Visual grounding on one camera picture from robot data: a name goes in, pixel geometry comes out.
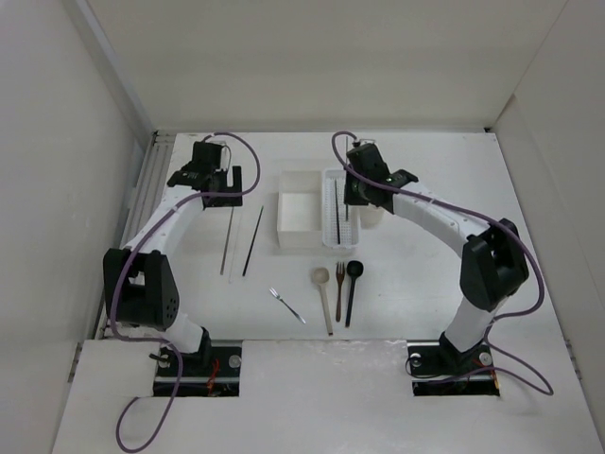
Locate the black chopstick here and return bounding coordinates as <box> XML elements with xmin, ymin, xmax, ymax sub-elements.
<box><xmin>334</xmin><ymin>179</ymin><xmax>341</xmax><ymax>245</ymax></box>
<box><xmin>242</xmin><ymin>205</ymin><xmax>265</xmax><ymax>277</ymax></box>

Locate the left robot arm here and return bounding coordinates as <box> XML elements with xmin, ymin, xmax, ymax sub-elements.
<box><xmin>103</xmin><ymin>141</ymin><xmax>243</xmax><ymax>375</ymax></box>

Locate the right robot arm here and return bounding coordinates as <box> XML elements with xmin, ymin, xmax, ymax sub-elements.
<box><xmin>345</xmin><ymin>140</ymin><xmax>528</xmax><ymax>374</ymax></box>

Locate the white perforated basket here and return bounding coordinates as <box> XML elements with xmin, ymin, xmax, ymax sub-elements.
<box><xmin>321</xmin><ymin>168</ymin><xmax>360</xmax><ymax>250</ymax></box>

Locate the white chopstick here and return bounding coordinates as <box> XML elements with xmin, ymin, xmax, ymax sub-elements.
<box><xmin>228</xmin><ymin>208</ymin><xmax>245</xmax><ymax>285</ymax></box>

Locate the white square box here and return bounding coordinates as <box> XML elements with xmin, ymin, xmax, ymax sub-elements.
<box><xmin>277</xmin><ymin>170</ymin><xmax>322</xmax><ymax>250</ymax></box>

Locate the black spoon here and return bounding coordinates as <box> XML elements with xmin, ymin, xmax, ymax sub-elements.
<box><xmin>345</xmin><ymin>260</ymin><xmax>364</xmax><ymax>327</ymax></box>

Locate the brown wooden fork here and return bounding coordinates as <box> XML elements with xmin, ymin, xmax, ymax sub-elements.
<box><xmin>336</xmin><ymin>262</ymin><xmax>346</xmax><ymax>323</ymax></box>

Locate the beige wooden spoon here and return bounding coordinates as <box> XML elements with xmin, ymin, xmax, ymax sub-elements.
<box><xmin>311</xmin><ymin>267</ymin><xmax>334</xmax><ymax>337</ymax></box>

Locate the small metal fork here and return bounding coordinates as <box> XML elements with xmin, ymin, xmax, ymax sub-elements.
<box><xmin>269</xmin><ymin>288</ymin><xmax>306</xmax><ymax>324</ymax></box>

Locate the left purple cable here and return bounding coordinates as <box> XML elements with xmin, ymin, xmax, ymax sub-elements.
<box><xmin>109</xmin><ymin>131</ymin><xmax>262</xmax><ymax>449</ymax></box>

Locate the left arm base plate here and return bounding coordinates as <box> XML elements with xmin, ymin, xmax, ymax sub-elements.
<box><xmin>149</xmin><ymin>340</ymin><xmax>243</xmax><ymax>397</ymax></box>

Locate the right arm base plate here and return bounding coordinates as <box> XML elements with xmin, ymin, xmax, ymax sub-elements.
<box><xmin>406</xmin><ymin>340</ymin><xmax>500</xmax><ymax>397</ymax></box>

